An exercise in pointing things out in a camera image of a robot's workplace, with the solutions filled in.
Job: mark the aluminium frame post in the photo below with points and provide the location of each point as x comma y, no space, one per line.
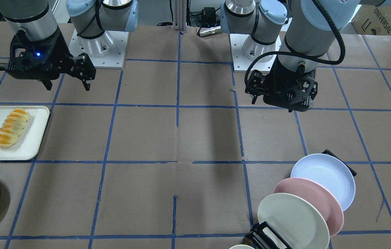
180,14

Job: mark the cardboard box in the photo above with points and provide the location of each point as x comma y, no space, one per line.
371,20

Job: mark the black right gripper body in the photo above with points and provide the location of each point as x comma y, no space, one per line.
62,46

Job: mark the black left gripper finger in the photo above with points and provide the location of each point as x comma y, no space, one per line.
257,84

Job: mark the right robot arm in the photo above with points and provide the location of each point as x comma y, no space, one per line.
91,18

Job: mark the silver cylinder connector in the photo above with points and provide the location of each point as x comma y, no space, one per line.
209,31

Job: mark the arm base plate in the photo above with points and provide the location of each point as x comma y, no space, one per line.
105,52
244,50

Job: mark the pink plate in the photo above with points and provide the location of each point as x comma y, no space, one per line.
317,195

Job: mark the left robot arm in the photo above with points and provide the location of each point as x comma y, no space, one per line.
296,35

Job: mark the orange striped bread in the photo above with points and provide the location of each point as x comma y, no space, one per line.
12,127

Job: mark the cream plate in rack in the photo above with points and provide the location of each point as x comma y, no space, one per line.
297,221

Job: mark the blue plate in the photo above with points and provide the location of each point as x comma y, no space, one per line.
331,172

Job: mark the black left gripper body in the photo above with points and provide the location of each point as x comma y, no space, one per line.
258,83

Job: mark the small cream bowl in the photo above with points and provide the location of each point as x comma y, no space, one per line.
241,246

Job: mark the black power adapter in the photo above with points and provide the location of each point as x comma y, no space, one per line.
208,17

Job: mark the black dish rack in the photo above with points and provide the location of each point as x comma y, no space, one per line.
265,237

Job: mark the cream rectangular tray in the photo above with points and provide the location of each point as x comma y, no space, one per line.
27,145

